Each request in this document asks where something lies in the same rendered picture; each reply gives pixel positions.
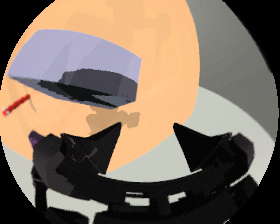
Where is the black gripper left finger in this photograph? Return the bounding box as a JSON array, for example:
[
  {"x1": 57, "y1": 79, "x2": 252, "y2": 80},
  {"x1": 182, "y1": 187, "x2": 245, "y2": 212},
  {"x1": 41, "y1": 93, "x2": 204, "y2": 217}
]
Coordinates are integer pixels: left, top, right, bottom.
[{"x1": 60, "y1": 122, "x2": 122, "y2": 176}]

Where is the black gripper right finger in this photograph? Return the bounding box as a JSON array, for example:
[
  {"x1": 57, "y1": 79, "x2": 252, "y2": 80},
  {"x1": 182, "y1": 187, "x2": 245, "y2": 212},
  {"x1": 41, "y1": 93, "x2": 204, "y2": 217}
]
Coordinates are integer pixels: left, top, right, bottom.
[{"x1": 172, "y1": 122, "x2": 232, "y2": 172}]

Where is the red peg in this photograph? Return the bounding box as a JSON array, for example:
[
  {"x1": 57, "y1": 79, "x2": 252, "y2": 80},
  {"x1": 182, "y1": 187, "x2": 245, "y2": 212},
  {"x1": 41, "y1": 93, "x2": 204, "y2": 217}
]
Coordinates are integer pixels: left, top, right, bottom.
[{"x1": 2, "y1": 93, "x2": 31, "y2": 118}]

